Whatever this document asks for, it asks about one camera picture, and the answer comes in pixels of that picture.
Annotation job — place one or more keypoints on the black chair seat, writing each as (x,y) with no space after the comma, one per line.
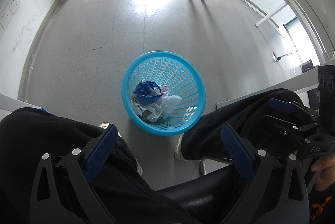
(199,195)

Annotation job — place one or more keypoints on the white wall socket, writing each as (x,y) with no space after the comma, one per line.
(14,2)
(5,18)

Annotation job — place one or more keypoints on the black object under table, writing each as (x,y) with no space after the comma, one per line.
(307,66)

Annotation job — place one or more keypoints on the blue mesh plastic basket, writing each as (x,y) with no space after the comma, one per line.
(167,64)

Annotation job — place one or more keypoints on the white yellow printed wrapper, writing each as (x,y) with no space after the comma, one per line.
(146,112)

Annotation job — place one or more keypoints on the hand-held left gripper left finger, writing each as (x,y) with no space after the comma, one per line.
(100,153)

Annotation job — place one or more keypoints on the blue plastic bag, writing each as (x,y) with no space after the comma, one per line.
(145,90)

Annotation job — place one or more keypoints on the person's right forearm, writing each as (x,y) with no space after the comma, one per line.
(323,208)

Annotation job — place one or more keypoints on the plain white plastic bag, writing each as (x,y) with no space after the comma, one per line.
(170,104)

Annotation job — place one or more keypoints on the person's right shoe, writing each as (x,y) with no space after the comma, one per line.
(179,152)

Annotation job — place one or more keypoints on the white printed plastic bag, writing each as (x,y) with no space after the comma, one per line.
(163,88)

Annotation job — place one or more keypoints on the person's right hand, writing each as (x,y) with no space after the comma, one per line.
(324,170)

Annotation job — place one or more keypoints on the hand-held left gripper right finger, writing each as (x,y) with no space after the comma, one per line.
(236,153)

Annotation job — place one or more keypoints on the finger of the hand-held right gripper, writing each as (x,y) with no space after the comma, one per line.
(282,105)
(285,125)

